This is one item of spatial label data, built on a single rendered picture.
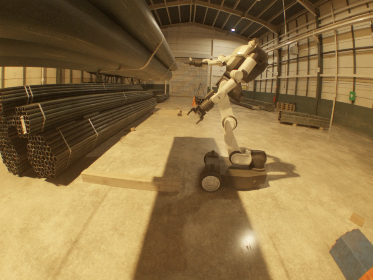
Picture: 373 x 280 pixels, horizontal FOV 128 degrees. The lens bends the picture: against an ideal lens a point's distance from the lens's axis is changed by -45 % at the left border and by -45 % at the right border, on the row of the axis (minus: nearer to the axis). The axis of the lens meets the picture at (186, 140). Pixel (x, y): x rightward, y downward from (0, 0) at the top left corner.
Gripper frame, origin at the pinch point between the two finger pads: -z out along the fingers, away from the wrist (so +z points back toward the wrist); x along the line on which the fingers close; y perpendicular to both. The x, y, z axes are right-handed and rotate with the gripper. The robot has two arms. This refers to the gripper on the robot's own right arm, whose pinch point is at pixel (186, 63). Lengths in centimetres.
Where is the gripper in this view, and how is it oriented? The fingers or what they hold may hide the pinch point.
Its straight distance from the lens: 217.7
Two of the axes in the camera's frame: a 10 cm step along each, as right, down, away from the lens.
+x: -0.2, 2.9, -9.6
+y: -0.5, 9.5, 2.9
